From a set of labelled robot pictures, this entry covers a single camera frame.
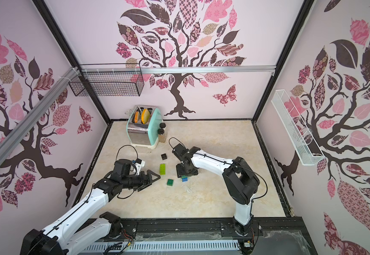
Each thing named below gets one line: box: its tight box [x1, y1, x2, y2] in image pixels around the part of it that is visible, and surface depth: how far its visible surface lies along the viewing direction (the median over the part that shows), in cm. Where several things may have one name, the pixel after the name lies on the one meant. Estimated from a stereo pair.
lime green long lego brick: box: [159, 163, 166, 176], surface depth 96 cm
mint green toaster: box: [126, 104, 164, 150], surface depth 99 cm
